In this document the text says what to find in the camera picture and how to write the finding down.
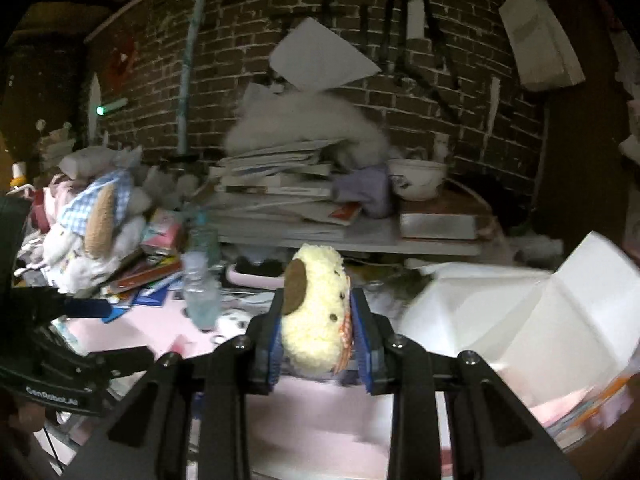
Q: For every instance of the purple cloth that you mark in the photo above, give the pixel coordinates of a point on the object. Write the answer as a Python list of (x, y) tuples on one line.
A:
[(365, 190)]

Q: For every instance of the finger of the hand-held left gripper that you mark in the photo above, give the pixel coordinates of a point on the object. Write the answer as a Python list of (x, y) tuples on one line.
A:
[(75, 306), (125, 357)]

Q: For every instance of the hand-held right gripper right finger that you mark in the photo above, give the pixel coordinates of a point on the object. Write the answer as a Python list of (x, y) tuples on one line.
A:
[(360, 340)]

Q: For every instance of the clear plastic bottle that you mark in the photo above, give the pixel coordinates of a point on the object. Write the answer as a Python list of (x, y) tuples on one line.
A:
[(200, 295)]

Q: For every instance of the white paper sheet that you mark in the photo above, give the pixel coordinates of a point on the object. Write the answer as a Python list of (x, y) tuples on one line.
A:
[(320, 57)]

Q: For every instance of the small white plush toy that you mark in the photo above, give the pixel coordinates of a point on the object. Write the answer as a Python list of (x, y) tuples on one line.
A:
[(232, 322)]

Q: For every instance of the teal cap bottle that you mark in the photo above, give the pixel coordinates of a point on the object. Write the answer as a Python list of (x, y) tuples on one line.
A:
[(202, 235)]

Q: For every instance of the pile of stationery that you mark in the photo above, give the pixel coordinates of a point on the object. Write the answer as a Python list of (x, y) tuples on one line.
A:
[(145, 275)]

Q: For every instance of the brown cardboard box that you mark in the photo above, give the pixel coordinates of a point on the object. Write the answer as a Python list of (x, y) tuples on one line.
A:
[(440, 225)]

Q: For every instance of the stack of books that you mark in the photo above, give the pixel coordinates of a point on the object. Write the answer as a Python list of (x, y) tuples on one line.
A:
[(285, 195)]

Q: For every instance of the white panda bowl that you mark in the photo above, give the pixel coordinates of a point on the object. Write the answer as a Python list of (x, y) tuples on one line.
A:
[(417, 177)]

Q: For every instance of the white fluffy fur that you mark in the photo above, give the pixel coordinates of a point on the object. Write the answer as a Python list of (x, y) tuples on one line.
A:
[(310, 120)]

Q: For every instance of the plush toy with gingham cloth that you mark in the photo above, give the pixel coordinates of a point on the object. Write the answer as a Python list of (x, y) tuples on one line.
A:
[(95, 225)]

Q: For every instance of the teal wall pipe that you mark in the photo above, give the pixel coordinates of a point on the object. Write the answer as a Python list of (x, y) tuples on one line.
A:
[(192, 60)]

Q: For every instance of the red wall decoration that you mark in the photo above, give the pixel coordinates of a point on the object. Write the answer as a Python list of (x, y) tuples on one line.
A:
[(120, 60)]

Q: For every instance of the pink hair brush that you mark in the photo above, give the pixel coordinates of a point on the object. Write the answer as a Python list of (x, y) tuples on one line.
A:
[(250, 272)]

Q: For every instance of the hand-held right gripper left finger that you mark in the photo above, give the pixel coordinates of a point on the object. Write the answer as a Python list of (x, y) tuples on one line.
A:
[(272, 360)]

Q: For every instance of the pink tissue packet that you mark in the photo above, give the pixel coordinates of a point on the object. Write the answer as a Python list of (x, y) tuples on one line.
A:
[(162, 232)]

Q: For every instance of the yellow dog plush toy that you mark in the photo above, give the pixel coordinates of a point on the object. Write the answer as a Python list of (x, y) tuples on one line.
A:
[(315, 320)]

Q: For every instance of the white paper bag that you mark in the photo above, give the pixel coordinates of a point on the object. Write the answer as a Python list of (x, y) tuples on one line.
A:
[(540, 45)]

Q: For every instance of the pink printed desk mat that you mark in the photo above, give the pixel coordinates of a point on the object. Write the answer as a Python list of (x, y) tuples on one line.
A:
[(310, 425)]

